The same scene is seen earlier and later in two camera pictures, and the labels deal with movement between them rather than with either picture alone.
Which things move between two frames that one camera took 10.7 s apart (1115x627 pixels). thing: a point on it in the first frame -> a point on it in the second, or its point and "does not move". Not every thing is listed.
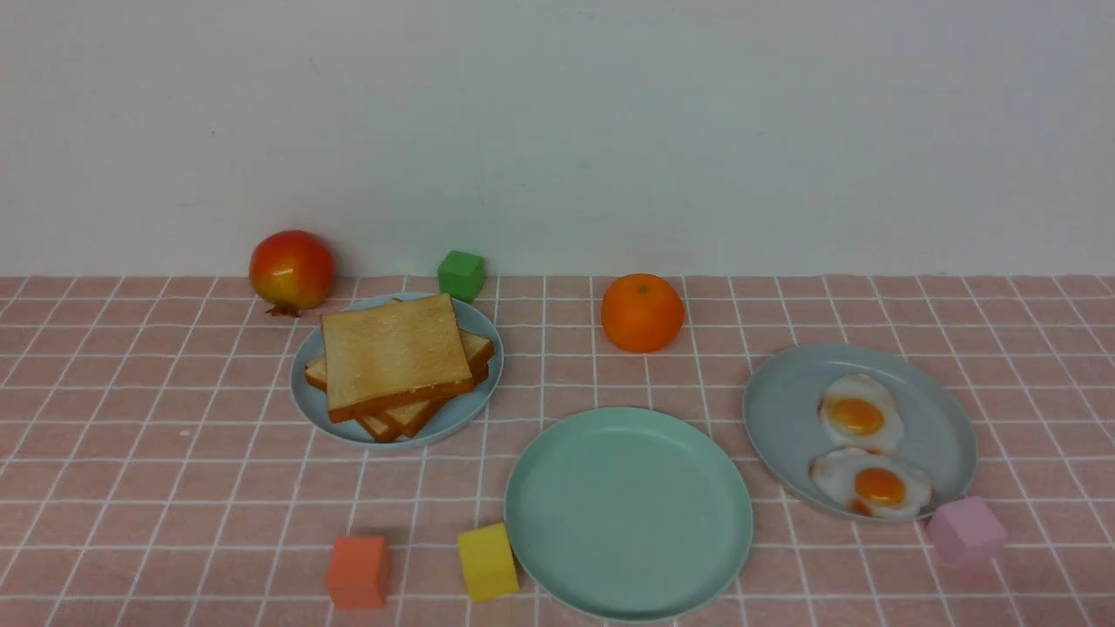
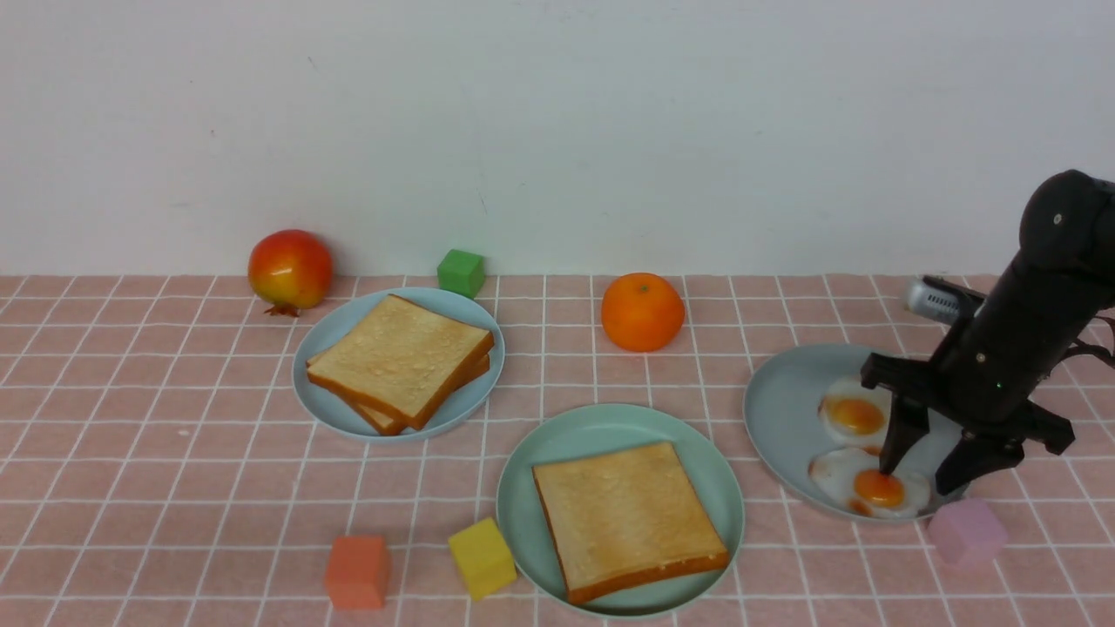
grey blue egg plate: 782,395 does not move
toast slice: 479,350 -> 401,359
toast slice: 393,354 -> 627,520
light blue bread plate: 310,399 does not move
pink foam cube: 965,532 does not move
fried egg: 860,410 does not move
